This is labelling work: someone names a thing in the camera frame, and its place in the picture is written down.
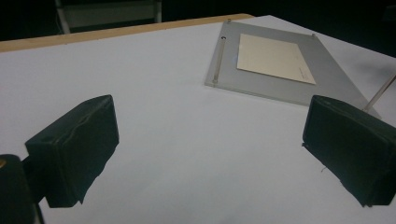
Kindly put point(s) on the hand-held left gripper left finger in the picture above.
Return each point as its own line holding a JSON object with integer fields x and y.
{"x": 73, "y": 149}

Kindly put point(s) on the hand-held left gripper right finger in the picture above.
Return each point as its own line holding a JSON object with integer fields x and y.
{"x": 351, "y": 146}

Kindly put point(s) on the clear acrylic picture frame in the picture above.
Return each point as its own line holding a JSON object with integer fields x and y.
{"x": 330, "y": 81}

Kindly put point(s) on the picture card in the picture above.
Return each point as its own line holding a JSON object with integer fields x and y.
{"x": 274, "y": 57}

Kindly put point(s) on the wooden table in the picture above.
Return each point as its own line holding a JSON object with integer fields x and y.
{"x": 93, "y": 33}

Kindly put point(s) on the grey metal stand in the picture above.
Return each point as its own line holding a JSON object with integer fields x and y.
{"x": 63, "y": 18}

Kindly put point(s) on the metal frame support rod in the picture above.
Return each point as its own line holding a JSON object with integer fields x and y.
{"x": 378, "y": 95}

